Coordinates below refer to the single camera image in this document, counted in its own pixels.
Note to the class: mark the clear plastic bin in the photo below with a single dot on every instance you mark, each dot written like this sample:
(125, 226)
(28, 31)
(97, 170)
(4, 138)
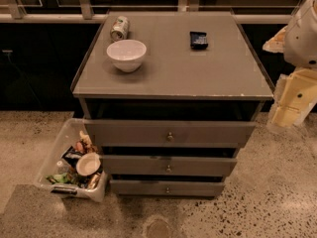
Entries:
(72, 134)

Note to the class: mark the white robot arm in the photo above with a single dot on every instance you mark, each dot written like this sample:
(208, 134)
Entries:
(297, 41)

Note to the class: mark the white ceramic bowl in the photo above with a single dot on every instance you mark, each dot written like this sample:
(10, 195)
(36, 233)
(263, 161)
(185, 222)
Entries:
(127, 55)

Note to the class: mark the grey drawer cabinet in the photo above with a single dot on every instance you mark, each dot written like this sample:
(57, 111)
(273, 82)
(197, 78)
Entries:
(224, 82)

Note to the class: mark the white metal railing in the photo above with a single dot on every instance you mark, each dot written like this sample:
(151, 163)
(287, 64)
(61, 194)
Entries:
(79, 11)

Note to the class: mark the grey bottom drawer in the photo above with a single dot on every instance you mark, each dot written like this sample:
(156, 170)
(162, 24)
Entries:
(168, 188)

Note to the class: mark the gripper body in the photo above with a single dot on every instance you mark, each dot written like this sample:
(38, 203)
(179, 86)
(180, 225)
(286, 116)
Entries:
(302, 40)

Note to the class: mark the clear plastic bottle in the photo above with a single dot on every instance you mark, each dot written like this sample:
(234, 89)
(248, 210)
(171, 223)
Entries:
(62, 167)

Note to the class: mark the grey top drawer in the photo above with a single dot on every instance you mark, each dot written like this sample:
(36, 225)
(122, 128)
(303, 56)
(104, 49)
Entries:
(183, 134)

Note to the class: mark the black snack packet in bin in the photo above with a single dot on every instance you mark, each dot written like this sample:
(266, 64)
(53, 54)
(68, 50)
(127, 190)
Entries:
(72, 156)

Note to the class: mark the green snack bag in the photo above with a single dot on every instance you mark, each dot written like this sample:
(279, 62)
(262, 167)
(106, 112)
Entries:
(62, 178)

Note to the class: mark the grey drawer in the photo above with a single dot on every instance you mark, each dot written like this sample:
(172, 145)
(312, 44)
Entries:
(183, 134)
(168, 166)
(168, 188)

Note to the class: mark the white bowl in bin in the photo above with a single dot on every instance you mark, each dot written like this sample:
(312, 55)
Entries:
(88, 164)

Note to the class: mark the crushed soda can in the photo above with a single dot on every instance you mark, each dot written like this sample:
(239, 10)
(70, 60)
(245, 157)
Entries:
(120, 29)

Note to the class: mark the dark blue snack packet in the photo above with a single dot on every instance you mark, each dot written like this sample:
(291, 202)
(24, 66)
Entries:
(198, 40)

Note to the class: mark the grey middle drawer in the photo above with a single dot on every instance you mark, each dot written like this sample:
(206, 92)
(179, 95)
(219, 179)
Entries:
(168, 166)

